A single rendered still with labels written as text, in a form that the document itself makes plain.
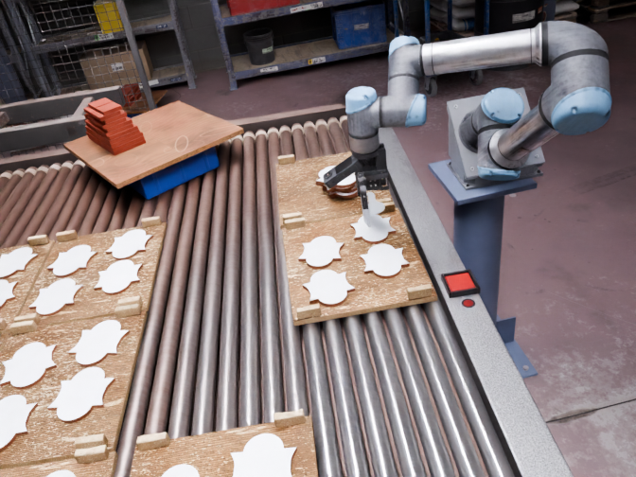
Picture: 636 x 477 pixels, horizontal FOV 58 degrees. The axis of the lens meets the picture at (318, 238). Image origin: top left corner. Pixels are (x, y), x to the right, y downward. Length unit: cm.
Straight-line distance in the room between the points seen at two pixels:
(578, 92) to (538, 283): 170
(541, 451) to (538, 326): 158
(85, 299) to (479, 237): 128
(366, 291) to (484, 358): 33
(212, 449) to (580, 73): 107
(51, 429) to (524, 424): 95
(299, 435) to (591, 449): 139
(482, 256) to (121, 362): 128
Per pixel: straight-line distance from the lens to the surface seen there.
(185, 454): 119
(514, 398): 122
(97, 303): 162
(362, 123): 141
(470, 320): 136
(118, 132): 215
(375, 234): 158
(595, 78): 136
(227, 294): 151
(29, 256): 193
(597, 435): 237
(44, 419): 139
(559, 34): 141
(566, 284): 294
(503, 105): 174
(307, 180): 191
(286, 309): 143
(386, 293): 140
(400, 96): 140
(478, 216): 200
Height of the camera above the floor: 185
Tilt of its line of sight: 35 degrees down
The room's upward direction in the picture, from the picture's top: 9 degrees counter-clockwise
